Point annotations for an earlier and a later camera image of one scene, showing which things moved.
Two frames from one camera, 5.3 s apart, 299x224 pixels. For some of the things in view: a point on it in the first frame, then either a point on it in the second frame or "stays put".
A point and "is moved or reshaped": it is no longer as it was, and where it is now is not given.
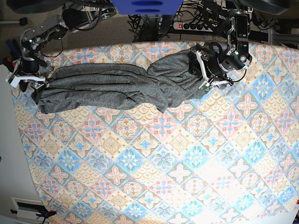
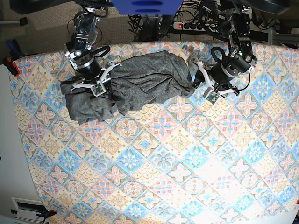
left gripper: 26,71 to 93,72
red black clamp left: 8,62 stays put
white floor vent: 27,209 stays put
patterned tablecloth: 231,157 stays put
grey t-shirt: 168,81 is moved or reshaped
